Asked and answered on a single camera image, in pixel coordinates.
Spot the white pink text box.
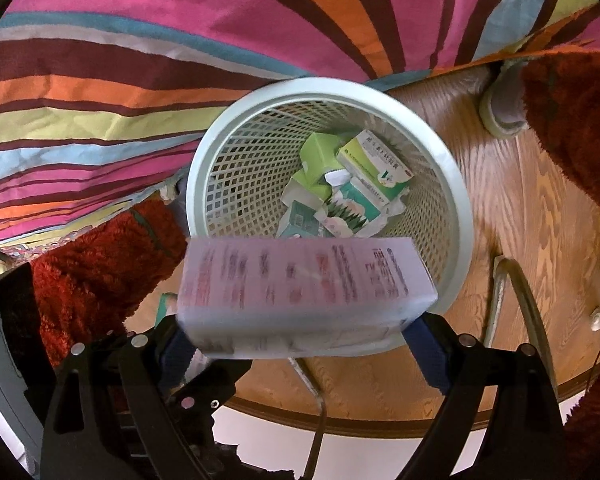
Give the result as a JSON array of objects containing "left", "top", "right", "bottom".
[{"left": 176, "top": 237, "right": 438, "bottom": 360}]

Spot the teal picture box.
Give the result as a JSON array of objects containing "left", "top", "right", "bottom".
[{"left": 314, "top": 178, "right": 389, "bottom": 238}]

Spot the teal green box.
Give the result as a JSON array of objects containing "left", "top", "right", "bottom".
[{"left": 276, "top": 200, "right": 327, "bottom": 238}]

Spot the green white medicine box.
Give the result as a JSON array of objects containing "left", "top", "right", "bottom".
[{"left": 336, "top": 130, "right": 414, "bottom": 205}]

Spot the lime green box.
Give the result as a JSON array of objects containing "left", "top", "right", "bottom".
[
  {"left": 299, "top": 132, "right": 354, "bottom": 182},
  {"left": 280, "top": 169, "right": 332, "bottom": 210}
]

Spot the red fluffy rug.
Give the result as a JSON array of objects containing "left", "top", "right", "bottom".
[{"left": 32, "top": 52, "right": 600, "bottom": 479}]

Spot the metal chair leg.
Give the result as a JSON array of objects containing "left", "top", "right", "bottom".
[{"left": 482, "top": 254, "right": 560, "bottom": 396}]

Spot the white mesh waste basket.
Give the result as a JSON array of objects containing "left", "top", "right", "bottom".
[{"left": 185, "top": 76, "right": 476, "bottom": 360}]

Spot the bed foot leg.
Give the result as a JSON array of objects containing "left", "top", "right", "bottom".
[{"left": 478, "top": 60, "right": 528, "bottom": 140}]

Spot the striped colourful bed sheet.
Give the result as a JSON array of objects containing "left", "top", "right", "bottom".
[{"left": 0, "top": 0, "right": 600, "bottom": 259}]

